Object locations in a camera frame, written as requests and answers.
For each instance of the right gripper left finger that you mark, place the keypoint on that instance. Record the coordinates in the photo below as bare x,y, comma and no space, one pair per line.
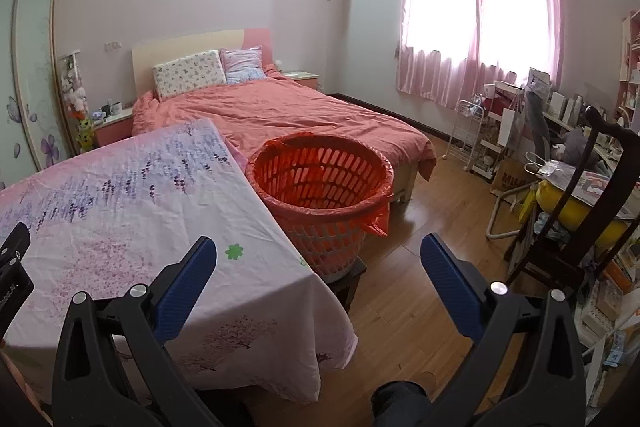
112,368

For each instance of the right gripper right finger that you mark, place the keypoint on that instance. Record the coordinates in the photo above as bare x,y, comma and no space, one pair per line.
547,385

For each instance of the dark wooden chair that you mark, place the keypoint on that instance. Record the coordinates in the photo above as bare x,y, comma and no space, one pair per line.
548,252

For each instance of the lavender print table cloth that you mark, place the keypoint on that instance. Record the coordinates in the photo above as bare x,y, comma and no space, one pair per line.
107,220

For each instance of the floral sliding wardrobe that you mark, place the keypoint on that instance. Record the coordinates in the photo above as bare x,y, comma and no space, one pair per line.
34,133

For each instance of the yellow cushion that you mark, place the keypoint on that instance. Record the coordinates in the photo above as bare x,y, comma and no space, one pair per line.
574,212

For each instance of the pink bedside table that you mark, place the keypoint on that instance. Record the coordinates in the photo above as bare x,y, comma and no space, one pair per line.
114,128
306,79

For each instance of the white mug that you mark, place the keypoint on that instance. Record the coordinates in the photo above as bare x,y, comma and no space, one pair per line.
116,108

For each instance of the black stool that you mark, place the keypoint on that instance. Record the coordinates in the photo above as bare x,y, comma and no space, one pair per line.
345,288

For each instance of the cluttered desk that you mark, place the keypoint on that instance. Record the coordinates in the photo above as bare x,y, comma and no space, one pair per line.
628,98

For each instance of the cream pink headboard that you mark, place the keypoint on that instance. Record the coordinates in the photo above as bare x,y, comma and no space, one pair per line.
145,56

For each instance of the orange laundry basket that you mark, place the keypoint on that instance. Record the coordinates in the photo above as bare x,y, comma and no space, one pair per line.
330,250

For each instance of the orange plastic bin liner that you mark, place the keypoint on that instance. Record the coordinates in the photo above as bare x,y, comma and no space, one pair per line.
321,179

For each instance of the floral white pillow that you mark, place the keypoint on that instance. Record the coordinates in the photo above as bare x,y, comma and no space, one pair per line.
187,74

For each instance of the coral bed duvet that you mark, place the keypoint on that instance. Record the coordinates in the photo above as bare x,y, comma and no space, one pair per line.
251,113

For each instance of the pink striped pillow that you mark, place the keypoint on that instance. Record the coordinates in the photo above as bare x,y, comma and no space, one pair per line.
242,65

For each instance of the far pink bedside table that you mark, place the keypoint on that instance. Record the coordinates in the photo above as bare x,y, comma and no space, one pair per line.
306,79

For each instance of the pink window curtain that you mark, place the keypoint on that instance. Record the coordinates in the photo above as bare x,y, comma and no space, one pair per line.
450,49

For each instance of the white wire rack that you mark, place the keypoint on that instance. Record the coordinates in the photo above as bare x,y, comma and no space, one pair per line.
465,134

